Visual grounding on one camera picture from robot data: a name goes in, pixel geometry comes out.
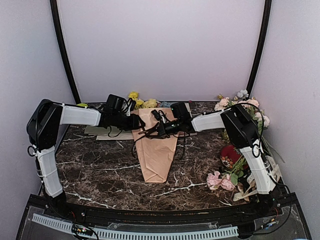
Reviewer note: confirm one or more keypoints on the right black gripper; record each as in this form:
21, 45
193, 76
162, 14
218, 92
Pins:
162, 128

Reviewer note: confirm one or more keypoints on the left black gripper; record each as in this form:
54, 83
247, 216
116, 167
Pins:
134, 125

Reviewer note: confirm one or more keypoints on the dark brown ribbon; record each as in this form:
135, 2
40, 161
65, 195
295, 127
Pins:
151, 133

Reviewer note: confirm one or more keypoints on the blue fake flower stem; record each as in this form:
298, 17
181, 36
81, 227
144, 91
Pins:
165, 104

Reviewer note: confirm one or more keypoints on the bright yellow flower stem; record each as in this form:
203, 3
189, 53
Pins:
134, 96

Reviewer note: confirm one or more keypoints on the pale yellow flower stem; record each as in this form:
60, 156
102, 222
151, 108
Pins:
151, 103

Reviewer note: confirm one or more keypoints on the beige wrapping paper sheet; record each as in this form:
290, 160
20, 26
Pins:
155, 156

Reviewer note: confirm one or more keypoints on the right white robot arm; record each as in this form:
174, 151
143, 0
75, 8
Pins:
242, 130

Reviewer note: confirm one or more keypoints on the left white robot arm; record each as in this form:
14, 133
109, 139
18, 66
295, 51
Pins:
43, 128

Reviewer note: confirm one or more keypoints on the pink fake flower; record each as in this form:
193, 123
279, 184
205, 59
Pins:
229, 179

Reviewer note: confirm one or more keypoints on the bunch of fake flowers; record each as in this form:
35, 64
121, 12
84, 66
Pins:
251, 105

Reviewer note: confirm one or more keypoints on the pink wrapping paper stack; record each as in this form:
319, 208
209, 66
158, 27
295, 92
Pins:
187, 125

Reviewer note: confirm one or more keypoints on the green wrapping paper sheet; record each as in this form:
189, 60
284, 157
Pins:
108, 134

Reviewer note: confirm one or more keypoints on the green plastic bowl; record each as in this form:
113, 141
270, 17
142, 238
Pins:
82, 105

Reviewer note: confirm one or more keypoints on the red floral tin lid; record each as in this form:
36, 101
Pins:
229, 155

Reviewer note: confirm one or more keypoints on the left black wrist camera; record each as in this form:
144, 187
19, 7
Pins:
114, 104

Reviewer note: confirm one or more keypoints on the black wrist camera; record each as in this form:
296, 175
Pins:
180, 111
114, 104

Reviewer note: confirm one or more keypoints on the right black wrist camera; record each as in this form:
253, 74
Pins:
180, 111

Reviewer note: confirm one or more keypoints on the white slotted cable duct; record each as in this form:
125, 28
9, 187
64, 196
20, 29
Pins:
135, 232

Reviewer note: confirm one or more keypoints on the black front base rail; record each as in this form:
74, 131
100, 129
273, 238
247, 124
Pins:
98, 216

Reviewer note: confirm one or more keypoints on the left black frame post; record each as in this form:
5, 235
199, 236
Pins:
63, 50

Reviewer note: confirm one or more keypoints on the black frame post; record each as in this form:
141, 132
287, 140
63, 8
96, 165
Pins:
260, 46
63, 50

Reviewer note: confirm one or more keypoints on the right black frame post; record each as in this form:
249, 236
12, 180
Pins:
260, 46

